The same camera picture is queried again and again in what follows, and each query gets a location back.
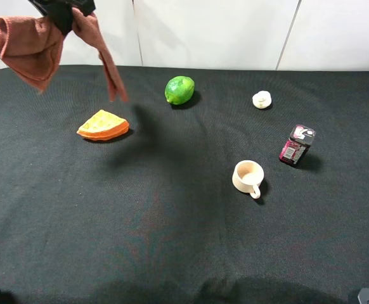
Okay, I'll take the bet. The rust brown cloth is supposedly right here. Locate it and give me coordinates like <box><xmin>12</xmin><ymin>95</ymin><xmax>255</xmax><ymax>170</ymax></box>
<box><xmin>0</xmin><ymin>7</ymin><xmax>128</xmax><ymax>101</ymax></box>

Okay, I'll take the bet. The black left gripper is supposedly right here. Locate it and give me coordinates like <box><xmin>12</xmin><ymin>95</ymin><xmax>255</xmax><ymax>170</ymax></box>
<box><xmin>29</xmin><ymin>0</ymin><xmax>96</xmax><ymax>35</ymax></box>

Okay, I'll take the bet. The black pink gum box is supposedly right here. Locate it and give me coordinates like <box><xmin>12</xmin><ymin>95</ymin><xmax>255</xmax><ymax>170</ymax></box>
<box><xmin>279</xmin><ymin>124</ymin><xmax>316</xmax><ymax>167</ymax></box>

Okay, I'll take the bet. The green lime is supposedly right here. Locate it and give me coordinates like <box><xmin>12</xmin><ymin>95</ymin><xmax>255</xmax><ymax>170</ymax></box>
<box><xmin>164</xmin><ymin>76</ymin><xmax>195</xmax><ymax>105</ymax></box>

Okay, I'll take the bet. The black tablecloth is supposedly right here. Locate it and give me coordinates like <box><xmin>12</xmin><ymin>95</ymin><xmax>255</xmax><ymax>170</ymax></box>
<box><xmin>0</xmin><ymin>66</ymin><xmax>369</xmax><ymax>303</ymax></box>

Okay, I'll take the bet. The small white garlic toy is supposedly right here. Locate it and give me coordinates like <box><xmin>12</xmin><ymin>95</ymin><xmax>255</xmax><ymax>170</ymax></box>
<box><xmin>252</xmin><ymin>91</ymin><xmax>272</xmax><ymax>109</ymax></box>

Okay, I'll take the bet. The cream wooden cup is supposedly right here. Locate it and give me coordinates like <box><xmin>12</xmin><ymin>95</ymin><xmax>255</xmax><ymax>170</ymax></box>
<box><xmin>232</xmin><ymin>160</ymin><xmax>264</xmax><ymax>200</ymax></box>

